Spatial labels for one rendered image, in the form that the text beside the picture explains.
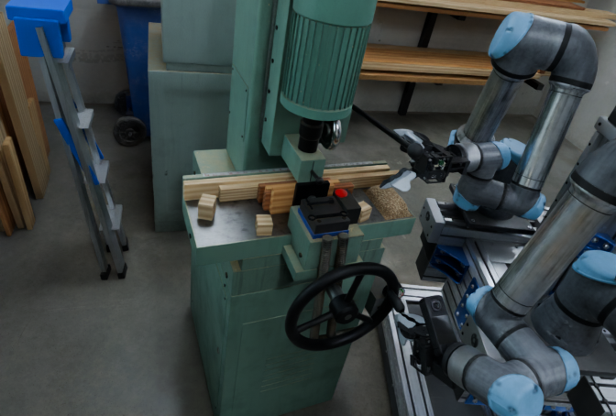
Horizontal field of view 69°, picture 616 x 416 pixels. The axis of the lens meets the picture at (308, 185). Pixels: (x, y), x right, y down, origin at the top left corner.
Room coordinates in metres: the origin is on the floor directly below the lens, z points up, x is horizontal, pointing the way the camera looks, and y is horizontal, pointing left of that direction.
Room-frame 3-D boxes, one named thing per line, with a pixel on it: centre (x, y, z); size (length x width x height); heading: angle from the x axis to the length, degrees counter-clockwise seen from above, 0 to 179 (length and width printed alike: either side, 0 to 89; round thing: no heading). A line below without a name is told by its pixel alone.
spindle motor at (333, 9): (1.01, 0.02, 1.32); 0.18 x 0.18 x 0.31
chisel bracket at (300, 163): (1.03, 0.03, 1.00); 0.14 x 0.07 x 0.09; 28
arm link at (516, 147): (1.27, -0.61, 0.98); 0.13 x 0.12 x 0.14; 79
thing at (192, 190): (1.02, 0.04, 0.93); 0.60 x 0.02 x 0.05; 118
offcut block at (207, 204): (0.84, 0.23, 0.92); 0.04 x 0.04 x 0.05; 3
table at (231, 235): (0.91, -0.02, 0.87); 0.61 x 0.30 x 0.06; 118
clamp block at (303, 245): (0.84, -0.06, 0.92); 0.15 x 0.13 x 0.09; 118
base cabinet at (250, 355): (1.12, 0.08, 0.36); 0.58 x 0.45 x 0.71; 28
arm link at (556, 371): (0.53, -0.47, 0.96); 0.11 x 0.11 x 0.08; 28
